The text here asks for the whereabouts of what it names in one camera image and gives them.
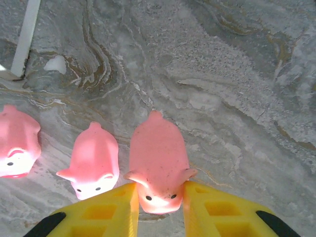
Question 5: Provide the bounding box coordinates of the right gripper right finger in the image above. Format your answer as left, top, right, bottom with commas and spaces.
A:
182, 181, 302, 237

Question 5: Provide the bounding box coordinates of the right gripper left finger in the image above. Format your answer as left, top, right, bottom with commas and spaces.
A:
23, 182, 140, 237

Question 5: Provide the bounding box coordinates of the pink plastic pig toy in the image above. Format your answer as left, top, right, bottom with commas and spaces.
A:
0, 104, 42, 179
123, 110, 198, 215
56, 121, 120, 200

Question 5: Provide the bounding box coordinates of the wooden shelf with white frame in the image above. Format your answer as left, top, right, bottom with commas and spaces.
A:
0, 0, 42, 81

